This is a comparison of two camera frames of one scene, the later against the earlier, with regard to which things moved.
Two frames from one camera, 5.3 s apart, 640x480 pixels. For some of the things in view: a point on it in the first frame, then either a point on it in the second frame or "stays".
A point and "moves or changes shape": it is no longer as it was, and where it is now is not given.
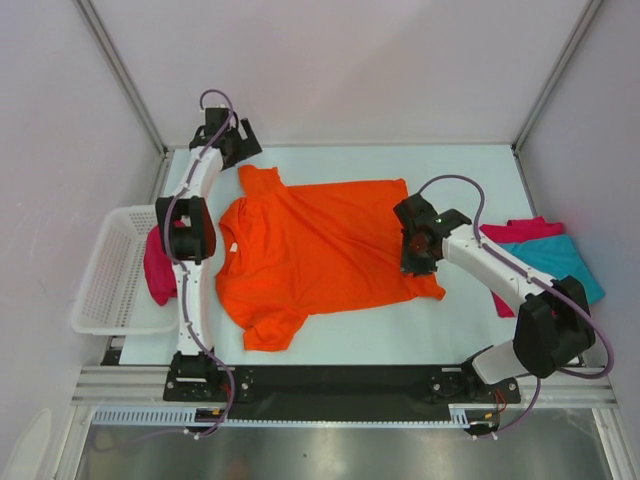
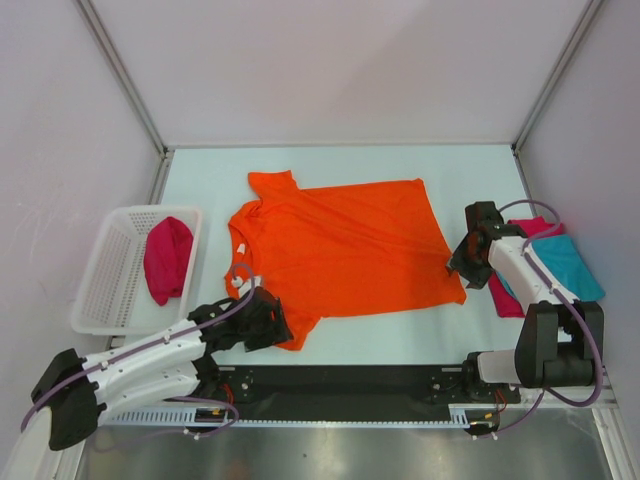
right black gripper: (408, 264) → (477, 278)
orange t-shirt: (288, 255) moves or changes shape
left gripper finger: (230, 158) → (275, 335)
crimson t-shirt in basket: (159, 272) stays
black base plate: (336, 387) stays
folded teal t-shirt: (556, 258) stays
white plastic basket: (113, 294) stays
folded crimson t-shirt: (513, 231) stays
